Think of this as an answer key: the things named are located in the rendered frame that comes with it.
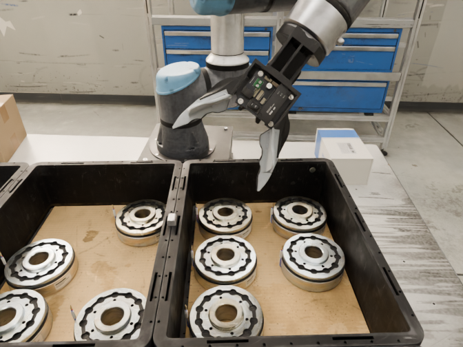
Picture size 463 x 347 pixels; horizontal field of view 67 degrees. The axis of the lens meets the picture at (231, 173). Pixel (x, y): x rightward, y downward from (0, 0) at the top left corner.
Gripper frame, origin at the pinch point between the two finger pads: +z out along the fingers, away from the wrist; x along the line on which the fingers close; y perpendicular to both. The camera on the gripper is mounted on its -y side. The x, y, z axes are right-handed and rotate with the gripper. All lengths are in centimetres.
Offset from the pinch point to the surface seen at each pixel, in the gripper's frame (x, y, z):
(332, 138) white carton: 26, -59, -20
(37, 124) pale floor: -141, -254, 101
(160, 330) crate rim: 6.1, 14.9, 16.9
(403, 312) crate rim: 27.9, 12.3, -0.4
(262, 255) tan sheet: 16.8, -8.5, 9.7
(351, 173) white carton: 34, -50, -14
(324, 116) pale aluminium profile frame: 46, -202, -46
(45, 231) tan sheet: -17.8, -13.4, 32.2
